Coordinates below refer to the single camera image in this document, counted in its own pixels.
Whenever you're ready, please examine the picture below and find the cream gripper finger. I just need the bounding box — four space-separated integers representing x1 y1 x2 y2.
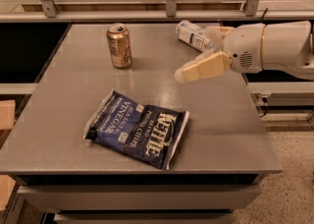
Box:
205 27 234 46
174 50 231 83

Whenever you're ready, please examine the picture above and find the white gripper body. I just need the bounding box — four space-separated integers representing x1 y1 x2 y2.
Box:
224 24 265 73

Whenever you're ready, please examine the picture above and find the orange soda can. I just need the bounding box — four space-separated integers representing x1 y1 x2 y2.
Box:
106 23 131 69

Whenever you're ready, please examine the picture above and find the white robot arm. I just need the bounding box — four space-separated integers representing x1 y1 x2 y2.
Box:
175 21 314 83

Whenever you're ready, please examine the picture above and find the clear plastic water bottle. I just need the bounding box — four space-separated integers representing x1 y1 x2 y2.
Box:
176 21 219 52

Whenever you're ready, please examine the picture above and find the blue Kettle chips bag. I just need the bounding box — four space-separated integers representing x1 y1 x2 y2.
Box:
83 90 189 170

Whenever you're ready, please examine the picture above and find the cardboard box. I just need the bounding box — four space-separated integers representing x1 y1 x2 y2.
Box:
0 100 16 130

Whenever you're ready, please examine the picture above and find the grey table drawer front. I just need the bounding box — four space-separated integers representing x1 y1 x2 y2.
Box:
19 185 261 211

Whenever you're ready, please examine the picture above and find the black cable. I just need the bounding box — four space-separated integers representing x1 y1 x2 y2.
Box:
259 7 269 23

